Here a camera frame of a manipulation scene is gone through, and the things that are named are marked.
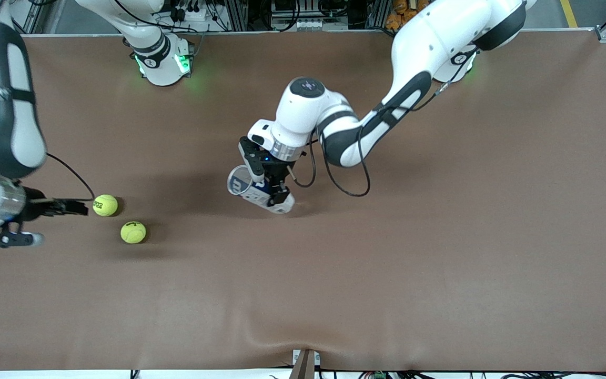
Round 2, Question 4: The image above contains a white blue tennis ball can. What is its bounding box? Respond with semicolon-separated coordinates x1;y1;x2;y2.
228;165;296;214

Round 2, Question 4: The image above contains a black left camera cable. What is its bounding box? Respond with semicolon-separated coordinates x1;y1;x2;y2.
290;124;372;198

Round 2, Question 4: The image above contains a white power strip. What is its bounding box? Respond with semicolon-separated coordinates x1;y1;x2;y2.
164;3;214;22

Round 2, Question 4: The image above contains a brown table cover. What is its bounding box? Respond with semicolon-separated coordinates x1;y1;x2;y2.
0;31;606;372

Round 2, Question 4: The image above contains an aluminium frame post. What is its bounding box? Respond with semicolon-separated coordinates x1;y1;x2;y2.
366;0;389;29
224;0;249;31

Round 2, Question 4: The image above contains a yellow tennis ball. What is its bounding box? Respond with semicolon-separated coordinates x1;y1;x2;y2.
120;221;147;244
93;194;119;217

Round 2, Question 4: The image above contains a grey aluminium frame strut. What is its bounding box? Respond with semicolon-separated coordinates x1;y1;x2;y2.
22;0;51;35

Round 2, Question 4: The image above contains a brown table edge bracket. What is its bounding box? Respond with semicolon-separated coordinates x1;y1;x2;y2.
291;348;320;379

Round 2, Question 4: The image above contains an orange objects pile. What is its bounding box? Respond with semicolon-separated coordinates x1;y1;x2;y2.
386;0;430;30

